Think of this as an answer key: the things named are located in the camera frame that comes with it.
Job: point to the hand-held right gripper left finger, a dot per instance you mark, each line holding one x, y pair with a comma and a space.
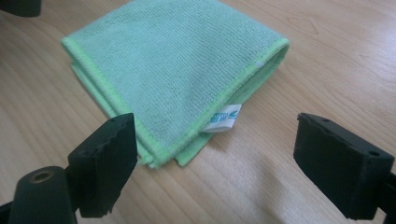
102, 165

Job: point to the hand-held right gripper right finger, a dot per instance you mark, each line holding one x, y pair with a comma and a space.
342, 168

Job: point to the green microfibre cloth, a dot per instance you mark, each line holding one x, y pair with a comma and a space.
174, 62

